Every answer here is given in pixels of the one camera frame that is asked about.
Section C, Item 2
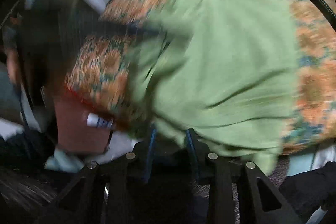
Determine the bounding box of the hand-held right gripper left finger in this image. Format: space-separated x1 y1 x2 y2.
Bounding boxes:
34 127 158 224

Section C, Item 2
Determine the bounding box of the sunflower print blanket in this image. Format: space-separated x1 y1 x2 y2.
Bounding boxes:
64 0 336 153

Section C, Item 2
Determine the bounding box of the white tube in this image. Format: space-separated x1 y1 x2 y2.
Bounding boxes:
86 112 114 128

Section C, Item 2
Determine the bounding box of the green garment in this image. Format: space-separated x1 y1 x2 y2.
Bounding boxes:
123 0 302 174

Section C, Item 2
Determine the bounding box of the brown cardboard box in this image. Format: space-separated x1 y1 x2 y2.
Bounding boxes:
52 94 114 153

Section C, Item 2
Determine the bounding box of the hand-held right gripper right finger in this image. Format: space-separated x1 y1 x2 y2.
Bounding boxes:
185 128 302 224

